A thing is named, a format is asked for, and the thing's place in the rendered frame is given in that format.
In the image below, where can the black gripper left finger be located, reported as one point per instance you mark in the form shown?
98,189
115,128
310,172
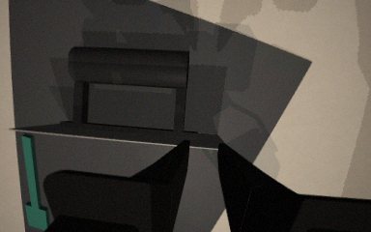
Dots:
148,200

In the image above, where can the green flat paddle shape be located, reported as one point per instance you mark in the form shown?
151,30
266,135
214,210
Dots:
37,215

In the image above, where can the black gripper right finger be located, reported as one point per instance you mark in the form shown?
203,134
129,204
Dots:
255,202

